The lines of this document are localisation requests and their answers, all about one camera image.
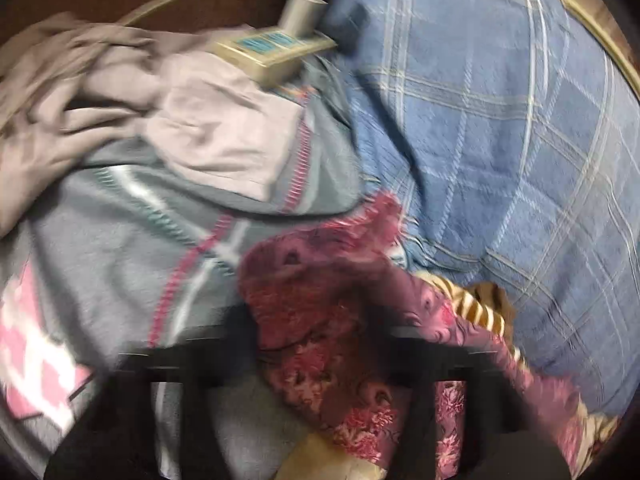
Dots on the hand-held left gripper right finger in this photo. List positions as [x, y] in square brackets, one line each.
[430, 360]

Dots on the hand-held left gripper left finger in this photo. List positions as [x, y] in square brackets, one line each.
[200, 355]

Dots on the pink floral cloth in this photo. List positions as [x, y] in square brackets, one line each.
[310, 285]

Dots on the brown white striped cloth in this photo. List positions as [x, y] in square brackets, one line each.
[480, 305]

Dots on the grey patterned blanket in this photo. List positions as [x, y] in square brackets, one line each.
[100, 240]

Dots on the pale lilac garment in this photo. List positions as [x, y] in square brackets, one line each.
[215, 130]

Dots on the blue plaid pillow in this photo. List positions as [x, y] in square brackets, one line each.
[475, 135]

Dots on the beige grey garment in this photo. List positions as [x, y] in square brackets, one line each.
[50, 110]

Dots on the cream power strip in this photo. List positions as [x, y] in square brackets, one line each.
[270, 55]

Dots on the white charger adapter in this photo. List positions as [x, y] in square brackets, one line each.
[300, 10]

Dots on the golden frame edge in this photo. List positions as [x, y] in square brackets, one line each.
[595, 15]

